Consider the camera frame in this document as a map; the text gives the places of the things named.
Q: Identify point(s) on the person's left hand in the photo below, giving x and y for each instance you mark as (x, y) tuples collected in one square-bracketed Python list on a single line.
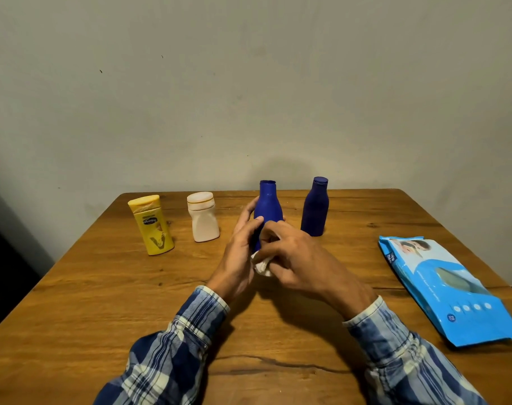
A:
[(232, 261)]

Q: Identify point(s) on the person's right hand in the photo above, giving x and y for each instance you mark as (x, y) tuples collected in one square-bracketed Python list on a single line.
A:
[(310, 265)]

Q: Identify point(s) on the white wet wipe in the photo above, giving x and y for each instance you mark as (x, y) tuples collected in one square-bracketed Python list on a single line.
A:
[(262, 267)]

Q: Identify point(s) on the white bottle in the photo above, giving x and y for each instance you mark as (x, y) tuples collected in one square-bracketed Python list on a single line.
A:
[(203, 223)]

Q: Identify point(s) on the dark blue bottle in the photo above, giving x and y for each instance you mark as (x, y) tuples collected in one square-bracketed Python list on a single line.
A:
[(315, 206), (268, 202)]

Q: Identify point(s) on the yellow bottle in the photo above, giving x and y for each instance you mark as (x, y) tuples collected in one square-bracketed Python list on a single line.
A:
[(154, 231)]

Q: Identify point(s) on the blue wet wipes pack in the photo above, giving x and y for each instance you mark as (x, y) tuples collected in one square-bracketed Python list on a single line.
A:
[(441, 286)]

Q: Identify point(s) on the person's left forearm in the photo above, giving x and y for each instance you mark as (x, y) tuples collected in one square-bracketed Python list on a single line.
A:
[(167, 354)]

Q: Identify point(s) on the person's right forearm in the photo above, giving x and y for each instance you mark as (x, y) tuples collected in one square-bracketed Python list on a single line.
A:
[(408, 358)]

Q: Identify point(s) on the wooden table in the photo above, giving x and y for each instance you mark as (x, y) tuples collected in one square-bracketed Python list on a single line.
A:
[(70, 299)]

